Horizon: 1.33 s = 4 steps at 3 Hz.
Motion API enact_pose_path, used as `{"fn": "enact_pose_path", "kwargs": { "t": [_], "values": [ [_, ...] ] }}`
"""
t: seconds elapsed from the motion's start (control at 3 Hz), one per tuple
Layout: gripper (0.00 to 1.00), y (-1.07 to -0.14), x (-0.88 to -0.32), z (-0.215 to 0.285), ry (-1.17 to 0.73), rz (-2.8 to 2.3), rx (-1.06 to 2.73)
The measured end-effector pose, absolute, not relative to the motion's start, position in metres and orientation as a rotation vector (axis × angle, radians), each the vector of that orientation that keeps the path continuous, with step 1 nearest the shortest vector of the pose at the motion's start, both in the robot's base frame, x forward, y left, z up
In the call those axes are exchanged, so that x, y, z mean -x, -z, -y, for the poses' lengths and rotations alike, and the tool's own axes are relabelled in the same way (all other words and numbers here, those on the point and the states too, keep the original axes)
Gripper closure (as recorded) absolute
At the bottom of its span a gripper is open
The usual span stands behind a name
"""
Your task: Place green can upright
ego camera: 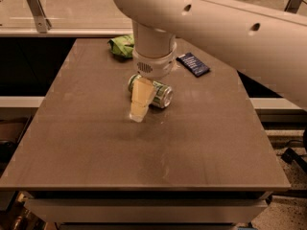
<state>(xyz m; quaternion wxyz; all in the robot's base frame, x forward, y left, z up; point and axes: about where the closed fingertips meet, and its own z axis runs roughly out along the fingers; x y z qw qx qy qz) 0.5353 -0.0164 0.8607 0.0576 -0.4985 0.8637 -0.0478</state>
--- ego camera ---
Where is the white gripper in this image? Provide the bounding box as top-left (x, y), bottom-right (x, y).
top-left (130, 45), bottom-right (177, 123)

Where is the green soda can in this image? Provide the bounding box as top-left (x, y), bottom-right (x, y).
top-left (128, 74), bottom-right (174, 109)

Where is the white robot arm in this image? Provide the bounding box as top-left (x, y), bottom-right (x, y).
top-left (113, 0), bottom-right (307, 110)

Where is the green snack bag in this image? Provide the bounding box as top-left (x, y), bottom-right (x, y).
top-left (108, 34), bottom-right (134, 58)

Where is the dark blue snack bar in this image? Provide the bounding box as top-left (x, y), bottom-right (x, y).
top-left (177, 53), bottom-right (210, 78)

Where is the glass barrier panel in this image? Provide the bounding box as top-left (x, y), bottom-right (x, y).
top-left (0, 0), bottom-right (289, 31)

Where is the left metal bracket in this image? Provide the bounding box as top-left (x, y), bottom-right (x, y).
top-left (26, 0), bottom-right (52, 34)

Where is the metal bracket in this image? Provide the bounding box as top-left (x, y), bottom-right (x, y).
top-left (26, 0), bottom-right (52, 34)
top-left (285, 0), bottom-right (303, 13)

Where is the black cable on floor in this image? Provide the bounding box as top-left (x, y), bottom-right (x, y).
top-left (275, 139), bottom-right (307, 174)

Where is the right metal bracket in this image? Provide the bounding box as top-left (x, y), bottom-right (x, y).
top-left (285, 0), bottom-right (303, 13)

